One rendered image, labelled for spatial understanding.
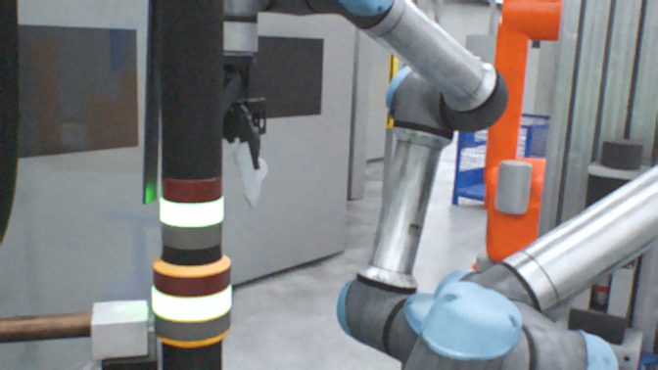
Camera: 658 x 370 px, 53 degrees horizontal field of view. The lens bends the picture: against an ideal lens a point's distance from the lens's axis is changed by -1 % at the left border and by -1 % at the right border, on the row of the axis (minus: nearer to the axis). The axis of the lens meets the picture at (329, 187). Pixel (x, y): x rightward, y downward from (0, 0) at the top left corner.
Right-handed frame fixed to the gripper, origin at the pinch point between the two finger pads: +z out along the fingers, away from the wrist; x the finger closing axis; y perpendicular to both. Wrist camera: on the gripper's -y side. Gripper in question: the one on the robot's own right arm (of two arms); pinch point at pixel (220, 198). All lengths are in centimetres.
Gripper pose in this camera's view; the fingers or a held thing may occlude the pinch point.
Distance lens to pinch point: 95.6
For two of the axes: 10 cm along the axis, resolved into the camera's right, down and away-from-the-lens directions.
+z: -0.4, 9.8, 2.1
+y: 3.3, -1.9, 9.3
